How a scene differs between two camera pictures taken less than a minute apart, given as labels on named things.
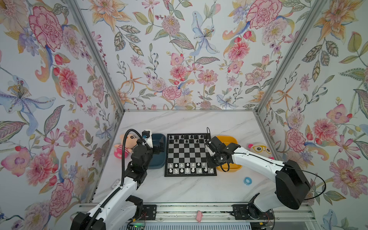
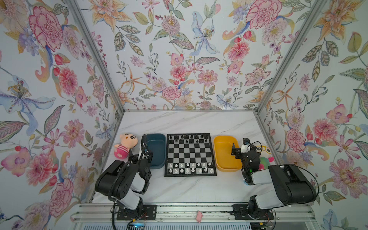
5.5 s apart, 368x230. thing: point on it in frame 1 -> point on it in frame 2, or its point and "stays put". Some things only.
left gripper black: (161, 148) -> (150, 156)
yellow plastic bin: (228, 140) stays put
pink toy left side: (131, 141) stays put
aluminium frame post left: (74, 4) stays put
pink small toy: (199, 216) stays put
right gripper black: (209, 163) -> (237, 151)
